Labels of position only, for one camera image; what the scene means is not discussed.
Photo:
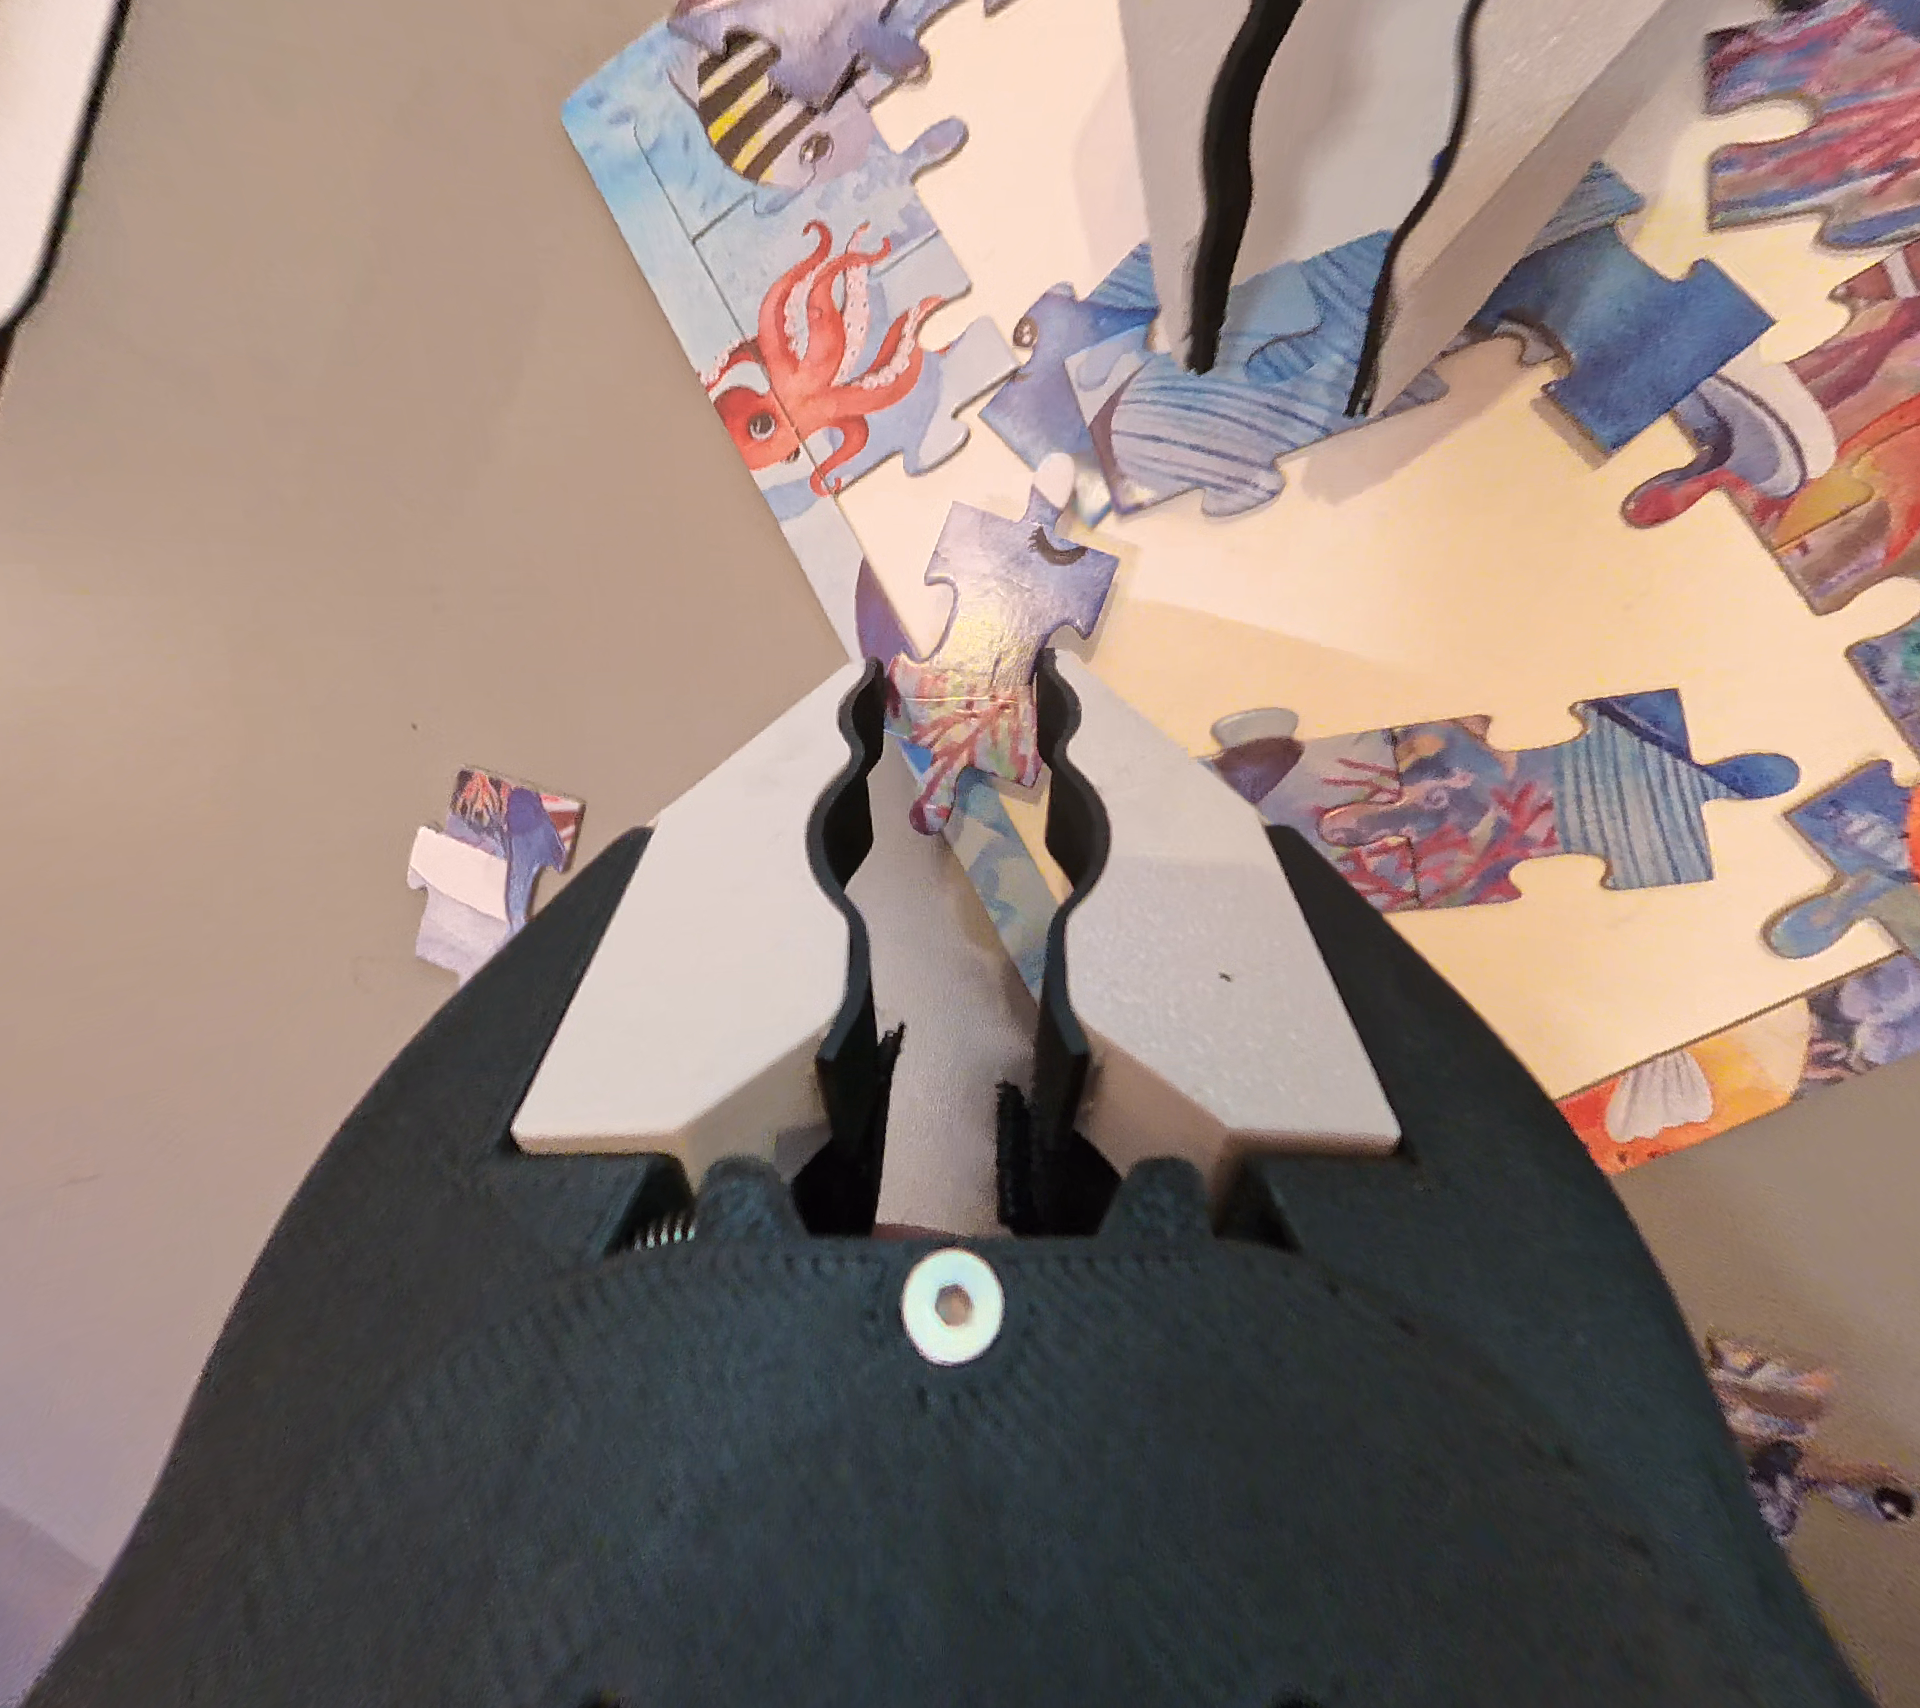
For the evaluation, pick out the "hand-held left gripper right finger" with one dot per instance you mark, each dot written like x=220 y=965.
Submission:
x=1215 y=959

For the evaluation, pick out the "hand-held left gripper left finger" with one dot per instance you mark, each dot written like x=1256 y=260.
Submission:
x=704 y=928

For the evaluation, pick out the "red coral puzzle piece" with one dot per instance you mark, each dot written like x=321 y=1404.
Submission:
x=960 y=749

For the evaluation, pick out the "striped dark blue puzzle piece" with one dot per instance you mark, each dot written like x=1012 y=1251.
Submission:
x=1304 y=312

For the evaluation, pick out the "blue watercolour puzzle piece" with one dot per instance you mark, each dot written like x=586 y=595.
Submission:
x=1621 y=329

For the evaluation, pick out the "dark blue puzzle piece with eye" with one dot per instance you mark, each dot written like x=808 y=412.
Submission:
x=1051 y=389

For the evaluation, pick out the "pale striped puzzle piece with fin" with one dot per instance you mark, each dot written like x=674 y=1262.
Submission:
x=1184 y=449

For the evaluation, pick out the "whale eye puzzle piece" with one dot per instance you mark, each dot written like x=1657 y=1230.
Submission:
x=1004 y=569

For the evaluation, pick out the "sea print puzzle tray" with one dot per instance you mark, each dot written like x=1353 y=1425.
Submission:
x=1500 y=569

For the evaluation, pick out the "puzzle piece with white patch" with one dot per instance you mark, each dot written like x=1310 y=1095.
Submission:
x=495 y=869

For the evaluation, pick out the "red striped shell puzzle piece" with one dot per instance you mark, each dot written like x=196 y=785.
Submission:
x=1831 y=118

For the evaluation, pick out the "striped purple puzzle piece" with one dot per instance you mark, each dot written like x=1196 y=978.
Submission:
x=841 y=13

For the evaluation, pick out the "striped fish puzzle piece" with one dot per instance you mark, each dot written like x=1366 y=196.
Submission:
x=751 y=110

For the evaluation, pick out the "striped puzzle piece with tail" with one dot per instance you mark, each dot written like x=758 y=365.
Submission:
x=1650 y=793

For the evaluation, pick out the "orange crab puzzle piece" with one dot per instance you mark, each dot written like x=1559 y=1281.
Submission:
x=1891 y=449

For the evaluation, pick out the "orange puffer fish puzzle piece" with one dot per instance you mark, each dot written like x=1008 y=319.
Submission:
x=1845 y=869

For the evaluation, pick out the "joined blue purple puzzle pieces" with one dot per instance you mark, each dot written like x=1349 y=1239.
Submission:
x=1785 y=1439

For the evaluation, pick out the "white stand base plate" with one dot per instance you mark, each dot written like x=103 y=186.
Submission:
x=61 y=13

